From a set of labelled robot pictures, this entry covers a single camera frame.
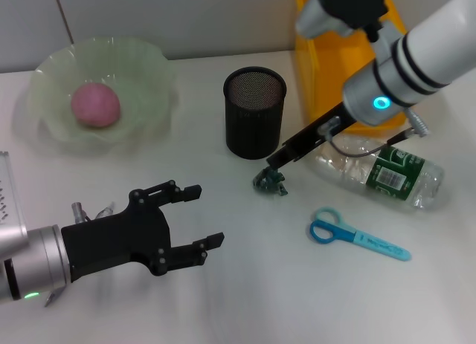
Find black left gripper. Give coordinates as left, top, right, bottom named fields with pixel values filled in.
left=61, top=179, right=226, bottom=284

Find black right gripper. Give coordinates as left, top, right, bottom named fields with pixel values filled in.
left=266, top=102, right=358, bottom=171

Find green plastic wrapper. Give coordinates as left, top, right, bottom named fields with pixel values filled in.
left=251, top=167, right=289, bottom=197

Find clear water bottle green label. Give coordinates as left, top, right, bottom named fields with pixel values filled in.
left=305, top=132, right=446, bottom=211

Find pink peach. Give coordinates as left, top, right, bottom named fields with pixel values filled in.
left=71, top=82, right=122, bottom=129

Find black mesh pen cup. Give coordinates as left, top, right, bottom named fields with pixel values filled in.
left=222, top=66, right=287, bottom=160

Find silver ballpoint pen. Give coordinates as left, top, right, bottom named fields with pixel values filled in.
left=43, top=201, right=117, bottom=308

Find blue scissors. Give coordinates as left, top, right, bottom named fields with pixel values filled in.
left=309, top=207, right=413, bottom=262

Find translucent green fruit plate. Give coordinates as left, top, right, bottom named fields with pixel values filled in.
left=28, top=37, right=178, bottom=144

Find yellow plastic storage bin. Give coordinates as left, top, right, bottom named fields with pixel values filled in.
left=293, top=0, right=408, bottom=137

